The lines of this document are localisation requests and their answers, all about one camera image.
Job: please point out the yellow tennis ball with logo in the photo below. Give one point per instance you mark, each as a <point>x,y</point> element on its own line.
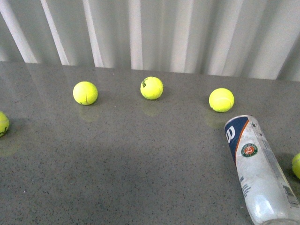
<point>151,88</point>

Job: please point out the clear Wilson tennis ball can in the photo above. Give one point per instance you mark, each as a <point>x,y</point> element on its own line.
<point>268,195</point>

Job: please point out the yellow tennis ball far right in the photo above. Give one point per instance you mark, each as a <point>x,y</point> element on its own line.
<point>296,165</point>

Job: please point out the yellow tennis ball near can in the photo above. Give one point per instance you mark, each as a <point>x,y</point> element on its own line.
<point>221,100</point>

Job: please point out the yellow tennis ball far left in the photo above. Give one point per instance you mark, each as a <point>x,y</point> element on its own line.
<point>4,123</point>

